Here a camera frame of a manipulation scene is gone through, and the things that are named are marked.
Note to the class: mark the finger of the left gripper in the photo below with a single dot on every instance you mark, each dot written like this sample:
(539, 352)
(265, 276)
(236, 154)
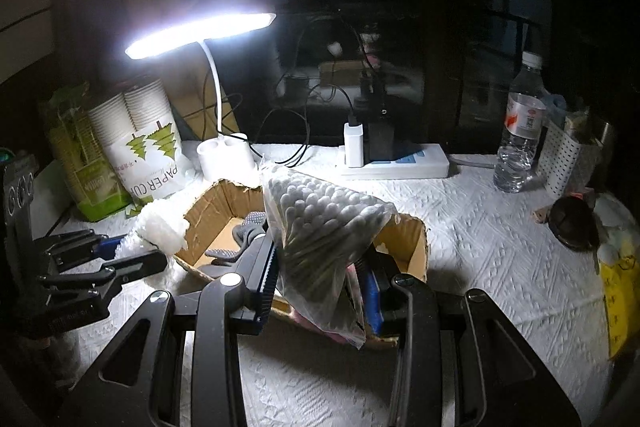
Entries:
(78, 246)
(105, 283)

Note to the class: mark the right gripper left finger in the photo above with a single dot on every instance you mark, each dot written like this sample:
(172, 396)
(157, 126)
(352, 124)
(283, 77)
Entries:
(136, 379)

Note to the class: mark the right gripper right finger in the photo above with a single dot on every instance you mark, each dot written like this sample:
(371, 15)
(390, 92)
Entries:
(497, 377)

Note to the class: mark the grey sock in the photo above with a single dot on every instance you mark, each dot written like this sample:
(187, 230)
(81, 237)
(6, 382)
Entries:
(253, 226)

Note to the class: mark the bag of cotton swabs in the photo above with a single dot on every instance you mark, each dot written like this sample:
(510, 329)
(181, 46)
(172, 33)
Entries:
(320, 228)

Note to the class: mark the pink plush toy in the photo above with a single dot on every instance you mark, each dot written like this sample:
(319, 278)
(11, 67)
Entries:
(347, 326)

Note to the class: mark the green paper cup pack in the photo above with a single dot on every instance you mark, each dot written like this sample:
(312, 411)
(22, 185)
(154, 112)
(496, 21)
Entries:
(89, 176)

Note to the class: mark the brown cardboard box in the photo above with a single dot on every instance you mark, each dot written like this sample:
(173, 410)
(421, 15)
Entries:
(224, 203)

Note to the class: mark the paper cup sleeve pack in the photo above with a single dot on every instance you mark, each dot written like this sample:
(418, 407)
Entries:
(140, 138)

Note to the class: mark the white desk lamp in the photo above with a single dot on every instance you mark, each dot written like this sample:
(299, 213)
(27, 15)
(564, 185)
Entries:
(201, 30)

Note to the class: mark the yellow tissue pack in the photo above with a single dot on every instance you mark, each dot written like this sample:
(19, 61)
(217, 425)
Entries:
(621, 298)

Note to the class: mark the black round object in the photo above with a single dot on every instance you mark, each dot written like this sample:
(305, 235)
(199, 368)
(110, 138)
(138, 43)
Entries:
(572, 222)

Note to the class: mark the white power strip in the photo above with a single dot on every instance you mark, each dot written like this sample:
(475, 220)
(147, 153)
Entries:
(428, 161)

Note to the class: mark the clear plastic water bottle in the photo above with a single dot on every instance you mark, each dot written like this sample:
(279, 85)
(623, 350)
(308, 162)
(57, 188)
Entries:
(522, 126)

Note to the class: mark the white perforated organizer basket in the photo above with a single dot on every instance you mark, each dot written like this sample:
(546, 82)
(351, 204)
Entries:
(574, 145)

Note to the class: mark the black power adapter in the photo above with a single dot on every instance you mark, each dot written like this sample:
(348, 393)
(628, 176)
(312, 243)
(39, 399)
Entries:
(380, 133)

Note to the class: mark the white USB charger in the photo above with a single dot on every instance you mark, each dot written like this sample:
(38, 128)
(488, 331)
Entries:
(353, 145)

